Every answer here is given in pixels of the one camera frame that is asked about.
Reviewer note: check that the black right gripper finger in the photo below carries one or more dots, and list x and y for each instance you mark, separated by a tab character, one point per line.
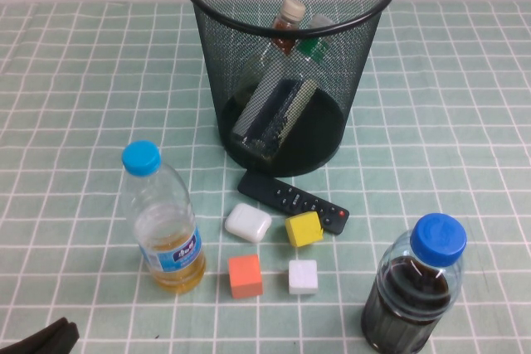
62	341

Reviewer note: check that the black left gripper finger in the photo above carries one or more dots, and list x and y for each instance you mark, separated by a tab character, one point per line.
37	335

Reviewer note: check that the brown-label bottle with beige cap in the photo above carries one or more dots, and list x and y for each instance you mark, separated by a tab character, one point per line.
293	8

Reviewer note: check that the green-label clear bottle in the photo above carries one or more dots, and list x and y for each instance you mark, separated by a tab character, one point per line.
321	21

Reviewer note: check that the black mesh wastebasket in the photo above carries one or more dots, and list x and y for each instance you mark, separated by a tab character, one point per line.
352	64

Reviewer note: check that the yellow-liquid bottle with blue cap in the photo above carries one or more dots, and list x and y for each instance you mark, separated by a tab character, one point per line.
166	225

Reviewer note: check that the orange cube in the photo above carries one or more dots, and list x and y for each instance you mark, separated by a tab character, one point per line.
245	277

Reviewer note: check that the white earbuds case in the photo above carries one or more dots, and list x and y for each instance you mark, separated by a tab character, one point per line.
248	222

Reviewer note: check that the white cube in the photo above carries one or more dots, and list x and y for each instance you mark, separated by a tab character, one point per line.
303	276

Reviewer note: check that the yellow cube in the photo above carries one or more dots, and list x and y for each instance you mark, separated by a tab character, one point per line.
305	229

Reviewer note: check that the black remote control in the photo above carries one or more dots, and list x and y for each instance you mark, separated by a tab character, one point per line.
290	198

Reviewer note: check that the dark-liquid bottle with blue cap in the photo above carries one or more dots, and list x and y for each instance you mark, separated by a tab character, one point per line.
415	300

